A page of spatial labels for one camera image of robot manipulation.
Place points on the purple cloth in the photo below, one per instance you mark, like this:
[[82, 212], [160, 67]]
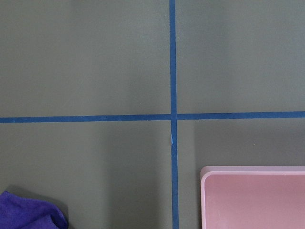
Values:
[[26, 213]]

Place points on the pink plastic tray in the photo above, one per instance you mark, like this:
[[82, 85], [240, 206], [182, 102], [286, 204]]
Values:
[[254, 197]]

